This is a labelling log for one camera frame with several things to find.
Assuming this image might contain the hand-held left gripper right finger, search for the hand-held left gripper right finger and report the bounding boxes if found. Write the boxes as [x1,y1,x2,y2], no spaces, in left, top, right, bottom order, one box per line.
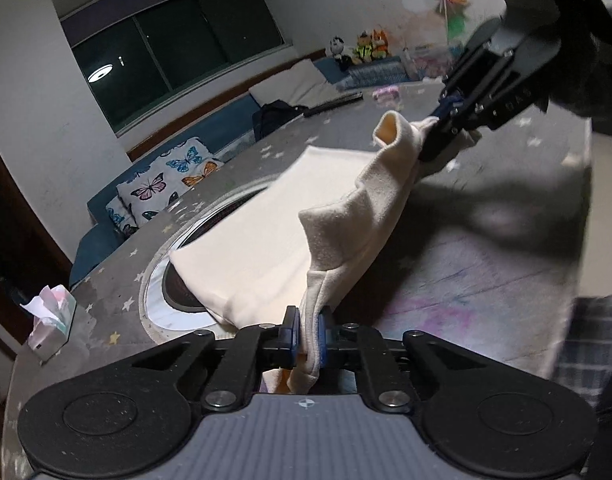
[316,310,489,413]

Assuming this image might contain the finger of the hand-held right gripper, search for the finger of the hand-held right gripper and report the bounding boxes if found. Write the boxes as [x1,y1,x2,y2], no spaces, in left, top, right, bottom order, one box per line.
[438,16,509,112]
[417,102,497,162]

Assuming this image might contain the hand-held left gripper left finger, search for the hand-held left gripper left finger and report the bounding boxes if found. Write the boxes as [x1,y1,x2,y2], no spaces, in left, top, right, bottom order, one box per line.
[128,306,301,411]

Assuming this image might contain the cream fleece garment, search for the cream fleece garment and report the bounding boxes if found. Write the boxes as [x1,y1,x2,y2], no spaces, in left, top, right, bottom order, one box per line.
[168,111,484,396]

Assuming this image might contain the clear plastic storage box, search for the clear plastic storage box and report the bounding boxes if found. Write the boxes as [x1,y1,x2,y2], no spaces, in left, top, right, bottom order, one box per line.
[401,42,461,81]

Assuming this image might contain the orange fox plush toy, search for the orange fox plush toy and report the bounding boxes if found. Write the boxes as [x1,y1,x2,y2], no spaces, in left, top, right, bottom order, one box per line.
[372,29,392,59]

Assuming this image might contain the plush toy with yellow vest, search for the plush toy with yellow vest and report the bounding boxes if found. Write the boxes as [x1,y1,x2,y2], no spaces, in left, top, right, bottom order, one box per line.
[355,31,377,63]

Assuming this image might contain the round built-in table cooktop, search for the round built-in table cooktop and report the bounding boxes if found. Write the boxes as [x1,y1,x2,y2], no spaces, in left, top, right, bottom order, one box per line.
[138,182,277,345]

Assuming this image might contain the panda plush toy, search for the panda plush toy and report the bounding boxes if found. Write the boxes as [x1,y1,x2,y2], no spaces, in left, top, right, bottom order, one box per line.
[327,35,355,72]

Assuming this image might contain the beige pillow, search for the beige pillow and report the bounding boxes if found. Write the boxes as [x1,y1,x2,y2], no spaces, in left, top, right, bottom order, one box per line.
[248,59,339,109]

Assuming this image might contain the black bag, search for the black bag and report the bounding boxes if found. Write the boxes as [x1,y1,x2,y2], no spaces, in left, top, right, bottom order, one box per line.
[253,100,309,142]

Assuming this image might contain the large butterfly print pillow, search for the large butterfly print pillow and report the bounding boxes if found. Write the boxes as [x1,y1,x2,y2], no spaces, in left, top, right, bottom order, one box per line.
[117,137,223,227]

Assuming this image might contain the small butterfly print pillow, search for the small butterfly print pillow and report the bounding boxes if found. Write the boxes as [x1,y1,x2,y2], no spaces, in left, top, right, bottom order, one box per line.
[106,195,138,237]

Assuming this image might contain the blue sofa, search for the blue sofa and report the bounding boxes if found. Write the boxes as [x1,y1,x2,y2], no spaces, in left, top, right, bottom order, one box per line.
[68,55,411,291]

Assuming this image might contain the tissue box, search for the tissue box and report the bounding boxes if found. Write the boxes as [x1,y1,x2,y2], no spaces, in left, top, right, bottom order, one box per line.
[20,284,78,365]

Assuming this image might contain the person's plaid clothing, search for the person's plaid clothing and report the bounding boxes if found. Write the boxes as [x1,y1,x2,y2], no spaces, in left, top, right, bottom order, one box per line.
[553,296,612,411]

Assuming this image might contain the dark glass window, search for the dark glass window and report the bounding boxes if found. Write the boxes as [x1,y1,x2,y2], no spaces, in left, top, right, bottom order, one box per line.
[48,0,291,139]

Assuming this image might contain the dark wooden doorway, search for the dark wooden doorway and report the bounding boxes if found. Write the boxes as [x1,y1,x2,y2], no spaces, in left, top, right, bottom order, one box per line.
[0,125,73,347]

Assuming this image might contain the wooden wall rail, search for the wooden wall rail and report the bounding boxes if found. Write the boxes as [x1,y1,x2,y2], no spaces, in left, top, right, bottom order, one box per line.
[126,47,331,161]

